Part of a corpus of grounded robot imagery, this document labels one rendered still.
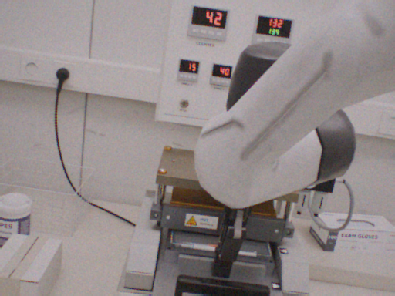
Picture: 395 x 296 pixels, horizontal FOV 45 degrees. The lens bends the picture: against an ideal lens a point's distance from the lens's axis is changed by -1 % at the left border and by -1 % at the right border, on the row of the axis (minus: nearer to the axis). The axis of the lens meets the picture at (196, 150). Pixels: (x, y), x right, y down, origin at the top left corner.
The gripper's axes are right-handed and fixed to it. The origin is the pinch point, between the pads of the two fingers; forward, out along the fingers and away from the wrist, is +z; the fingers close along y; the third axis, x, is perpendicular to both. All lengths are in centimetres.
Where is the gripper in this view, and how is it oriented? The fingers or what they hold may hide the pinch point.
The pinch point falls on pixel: (223, 260)
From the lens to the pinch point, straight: 80.7
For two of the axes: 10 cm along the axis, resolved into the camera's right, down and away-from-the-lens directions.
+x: 9.9, 1.4, 0.2
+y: -0.7, 6.0, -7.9
